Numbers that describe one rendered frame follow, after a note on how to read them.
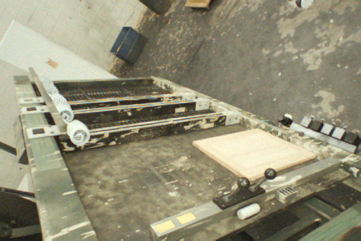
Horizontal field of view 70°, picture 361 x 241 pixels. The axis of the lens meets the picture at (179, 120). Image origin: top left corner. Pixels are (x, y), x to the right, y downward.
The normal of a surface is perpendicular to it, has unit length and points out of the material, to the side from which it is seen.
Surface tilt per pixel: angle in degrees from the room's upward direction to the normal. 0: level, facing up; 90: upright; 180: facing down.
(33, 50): 90
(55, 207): 60
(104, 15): 90
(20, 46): 90
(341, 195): 0
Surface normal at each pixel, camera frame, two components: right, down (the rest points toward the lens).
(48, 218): 0.07, -0.94
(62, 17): 0.52, 0.36
